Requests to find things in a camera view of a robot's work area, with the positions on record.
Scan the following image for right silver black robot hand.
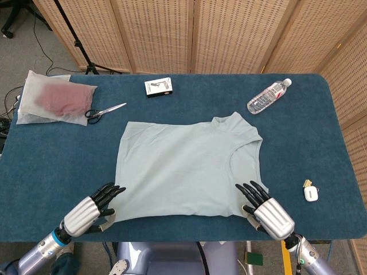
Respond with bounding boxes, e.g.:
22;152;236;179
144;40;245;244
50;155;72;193
235;180;296;241

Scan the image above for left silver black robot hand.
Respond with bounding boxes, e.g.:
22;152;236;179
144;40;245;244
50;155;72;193
58;182;127;238

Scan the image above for light green t-shirt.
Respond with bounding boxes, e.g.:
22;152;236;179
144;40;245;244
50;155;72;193
110;111;269;223

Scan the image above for white earbuds case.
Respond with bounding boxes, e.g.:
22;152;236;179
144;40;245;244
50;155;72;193
303;186;318;202

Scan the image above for green block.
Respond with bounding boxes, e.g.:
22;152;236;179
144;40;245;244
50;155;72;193
247;252;264;266

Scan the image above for teal trouser leg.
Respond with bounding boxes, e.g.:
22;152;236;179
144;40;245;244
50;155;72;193
50;251;83;275

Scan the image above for white metal table leg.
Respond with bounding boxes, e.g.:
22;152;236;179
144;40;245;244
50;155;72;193
245;241;255;275

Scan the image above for blue-grey robot torso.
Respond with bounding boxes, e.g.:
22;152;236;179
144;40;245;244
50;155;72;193
114;242;239;275

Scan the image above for translucent bag with pink garment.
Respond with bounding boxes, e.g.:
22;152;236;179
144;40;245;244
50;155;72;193
33;78;98;127

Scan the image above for clear plastic water bottle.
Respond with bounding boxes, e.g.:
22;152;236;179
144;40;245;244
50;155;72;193
247;78;293;115

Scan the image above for flat white nonwoven bag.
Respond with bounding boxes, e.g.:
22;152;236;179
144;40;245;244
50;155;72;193
16;70;72;125

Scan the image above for blue felt table cover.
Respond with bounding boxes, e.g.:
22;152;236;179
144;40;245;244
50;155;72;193
0;73;364;243

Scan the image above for small white and black box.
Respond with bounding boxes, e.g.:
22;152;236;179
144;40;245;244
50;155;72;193
144;77;174;99

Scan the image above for black tripod stand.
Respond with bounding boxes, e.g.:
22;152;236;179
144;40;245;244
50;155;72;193
53;0;123;76

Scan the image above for black office chair base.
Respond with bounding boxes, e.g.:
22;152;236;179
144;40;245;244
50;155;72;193
1;0;52;39

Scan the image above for white robot bracket plate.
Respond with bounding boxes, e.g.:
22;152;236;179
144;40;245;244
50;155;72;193
110;259;130;275

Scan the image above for black-handled steel scissors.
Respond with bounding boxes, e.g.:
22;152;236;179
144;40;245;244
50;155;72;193
84;102;127;125

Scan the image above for black floor cable bundle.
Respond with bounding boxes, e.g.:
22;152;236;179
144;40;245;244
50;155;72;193
0;85;24;140

